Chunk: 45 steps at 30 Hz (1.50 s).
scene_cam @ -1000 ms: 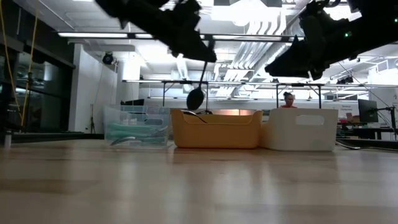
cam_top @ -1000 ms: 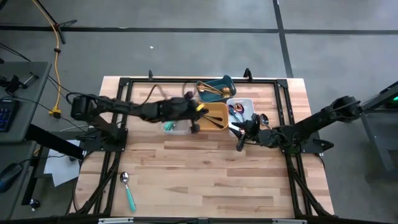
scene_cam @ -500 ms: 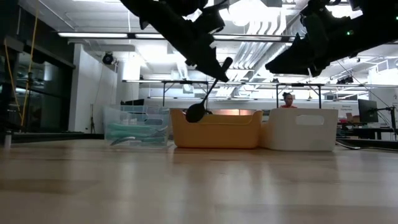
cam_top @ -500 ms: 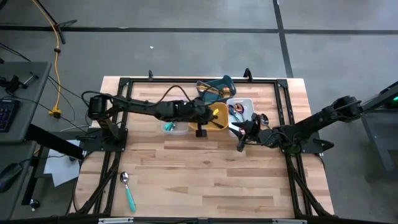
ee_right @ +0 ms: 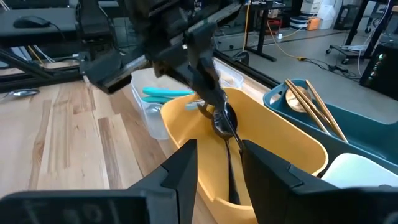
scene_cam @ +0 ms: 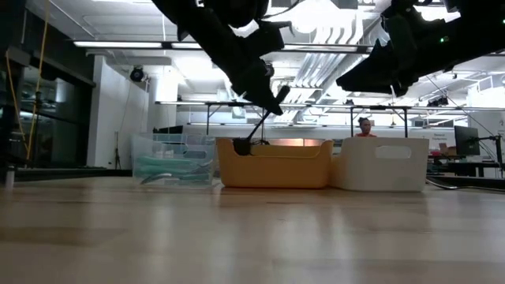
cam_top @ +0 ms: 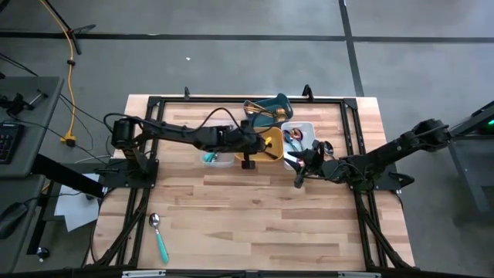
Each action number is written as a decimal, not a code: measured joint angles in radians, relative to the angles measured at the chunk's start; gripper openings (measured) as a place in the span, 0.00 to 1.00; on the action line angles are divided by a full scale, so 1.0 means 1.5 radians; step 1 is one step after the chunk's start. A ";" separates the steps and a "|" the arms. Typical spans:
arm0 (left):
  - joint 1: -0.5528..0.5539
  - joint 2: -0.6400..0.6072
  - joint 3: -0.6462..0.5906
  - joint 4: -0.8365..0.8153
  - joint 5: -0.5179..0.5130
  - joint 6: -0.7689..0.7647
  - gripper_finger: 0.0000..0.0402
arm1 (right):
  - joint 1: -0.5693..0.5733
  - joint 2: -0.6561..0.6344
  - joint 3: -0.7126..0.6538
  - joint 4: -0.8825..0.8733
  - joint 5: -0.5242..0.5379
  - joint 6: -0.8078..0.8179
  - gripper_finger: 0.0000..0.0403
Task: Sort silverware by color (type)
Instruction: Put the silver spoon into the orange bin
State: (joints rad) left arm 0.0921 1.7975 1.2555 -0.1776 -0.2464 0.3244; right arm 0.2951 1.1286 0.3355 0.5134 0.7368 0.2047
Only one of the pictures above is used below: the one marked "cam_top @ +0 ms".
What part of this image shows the black keyboard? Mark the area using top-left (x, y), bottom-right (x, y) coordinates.
top-left (0, 122), bottom-right (25, 165)

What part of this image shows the yellow plastic bin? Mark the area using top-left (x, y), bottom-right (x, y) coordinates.
top-left (233, 125), bottom-right (285, 164)

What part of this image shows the white paper sheet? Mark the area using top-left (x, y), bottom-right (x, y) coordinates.
top-left (53, 173), bottom-right (102, 232)

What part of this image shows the black flat beam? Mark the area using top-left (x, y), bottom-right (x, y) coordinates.
top-left (31, 153), bottom-right (105, 200)

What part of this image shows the silver bracket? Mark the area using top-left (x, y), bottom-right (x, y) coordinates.
top-left (337, 271), bottom-right (382, 278)
top-left (121, 270), bottom-right (167, 278)

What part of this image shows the grey desk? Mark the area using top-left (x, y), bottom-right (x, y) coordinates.
top-left (0, 175), bottom-right (47, 273)

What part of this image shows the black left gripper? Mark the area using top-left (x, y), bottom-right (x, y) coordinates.
top-left (231, 119), bottom-right (274, 171)

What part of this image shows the black tripod stand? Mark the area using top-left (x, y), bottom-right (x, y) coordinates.
top-left (38, 0), bottom-right (97, 56)

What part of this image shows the teal plastic bin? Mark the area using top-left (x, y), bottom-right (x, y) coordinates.
top-left (242, 92), bottom-right (294, 128)

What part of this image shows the grey side table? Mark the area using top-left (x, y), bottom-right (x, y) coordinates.
top-left (0, 75), bottom-right (66, 179)

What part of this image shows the black hand tool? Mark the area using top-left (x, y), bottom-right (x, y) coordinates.
top-left (0, 90), bottom-right (50, 117)

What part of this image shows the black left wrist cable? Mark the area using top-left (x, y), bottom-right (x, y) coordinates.
top-left (192, 107), bottom-right (244, 134)

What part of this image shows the gold metal spoon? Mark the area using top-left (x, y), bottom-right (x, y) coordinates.
top-left (249, 104), bottom-right (281, 119)
top-left (244, 107), bottom-right (277, 118)
top-left (245, 100), bottom-right (279, 116)
top-left (254, 103), bottom-right (289, 120)

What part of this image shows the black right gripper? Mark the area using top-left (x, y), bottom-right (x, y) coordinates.
top-left (287, 141), bottom-right (349, 189)

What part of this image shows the yellow power cable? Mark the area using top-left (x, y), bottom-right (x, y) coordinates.
top-left (38, 0), bottom-right (77, 147)

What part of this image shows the clear plastic bin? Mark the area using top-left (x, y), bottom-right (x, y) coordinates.
top-left (199, 119), bottom-right (237, 168)

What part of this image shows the white plastic bin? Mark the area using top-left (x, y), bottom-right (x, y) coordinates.
top-left (280, 121), bottom-right (316, 171)

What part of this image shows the black computer mouse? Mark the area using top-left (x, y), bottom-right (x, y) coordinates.
top-left (0, 202), bottom-right (29, 240)

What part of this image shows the grey equipment stand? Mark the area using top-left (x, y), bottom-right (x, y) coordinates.
top-left (424, 99), bottom-right (494, 225)

